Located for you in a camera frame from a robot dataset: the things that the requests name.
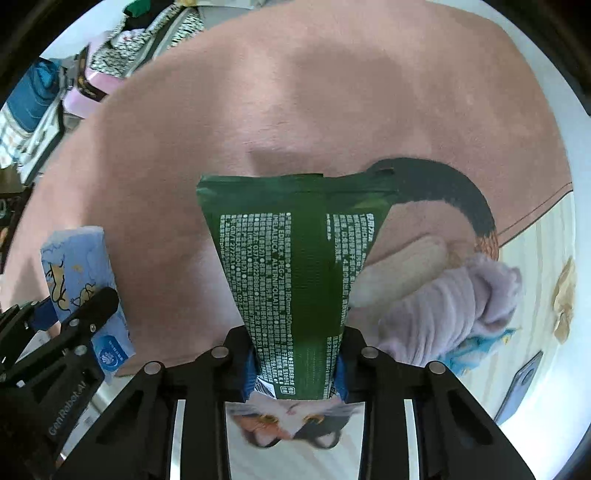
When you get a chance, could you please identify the blue bear tissue pack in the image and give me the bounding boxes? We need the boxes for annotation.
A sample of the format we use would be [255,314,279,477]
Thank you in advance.
[40,226,135,382]

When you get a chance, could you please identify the lilac fuzzy sock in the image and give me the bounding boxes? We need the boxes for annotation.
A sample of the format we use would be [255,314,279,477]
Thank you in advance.
[346,235,522,366]

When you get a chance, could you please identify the green wet wipes pack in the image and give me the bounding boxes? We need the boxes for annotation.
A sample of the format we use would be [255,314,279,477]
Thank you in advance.
[197,172,397,400]

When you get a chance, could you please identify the grey smartphone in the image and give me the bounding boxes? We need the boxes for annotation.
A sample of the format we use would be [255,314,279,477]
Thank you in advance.
[494,350,544,425]

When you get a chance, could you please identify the pink suitcase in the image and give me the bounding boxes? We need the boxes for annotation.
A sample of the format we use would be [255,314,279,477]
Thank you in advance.
[62,32,123,119]

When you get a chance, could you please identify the black white patterned clothes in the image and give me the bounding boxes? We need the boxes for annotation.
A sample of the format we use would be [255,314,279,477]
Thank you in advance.
[89,1,204,79]

